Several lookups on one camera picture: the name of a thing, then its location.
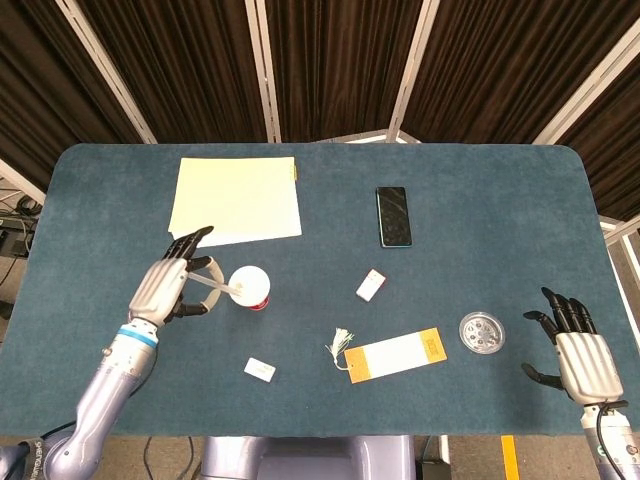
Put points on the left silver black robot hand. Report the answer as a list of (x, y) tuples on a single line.
[(157, 290)]

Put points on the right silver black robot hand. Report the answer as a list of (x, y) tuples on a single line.
[(587, 365)]

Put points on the transparent plastic straw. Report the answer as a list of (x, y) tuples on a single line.
[(210, 281)]

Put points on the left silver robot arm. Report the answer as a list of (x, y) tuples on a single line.
[(107, 390)]

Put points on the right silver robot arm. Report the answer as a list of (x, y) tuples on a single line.
[(612, 440)]

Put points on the red paper cup white lid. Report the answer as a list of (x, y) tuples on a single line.
[(252, 287)]

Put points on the clear round plastic dish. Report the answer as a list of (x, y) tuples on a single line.
[(481, 332)]

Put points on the yellow floor tape strip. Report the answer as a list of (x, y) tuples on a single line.
[(509, 457)]

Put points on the pale yellow paper stack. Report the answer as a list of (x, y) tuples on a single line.
[(240, 200)]

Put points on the blue felt table cloth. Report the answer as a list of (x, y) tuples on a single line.
[(320, 260)]

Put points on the black box on floor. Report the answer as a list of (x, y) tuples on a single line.
[(432, 471)]

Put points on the white bookmark tassel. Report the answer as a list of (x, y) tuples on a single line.
[(341, 341)]

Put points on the yellow and white bookmark card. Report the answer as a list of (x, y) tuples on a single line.
[(395, 355)]

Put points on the red and white small box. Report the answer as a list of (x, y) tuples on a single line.
[(369, 287)]

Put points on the brown pleated partition panel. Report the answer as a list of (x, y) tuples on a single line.
[(615, 150), (500, 65), (175, 65), (340, 60), (45, 100)]

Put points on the silver robot torso base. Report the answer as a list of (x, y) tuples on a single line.
[(310, 457)]

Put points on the black smartphone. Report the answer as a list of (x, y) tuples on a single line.
[(394, 217)]

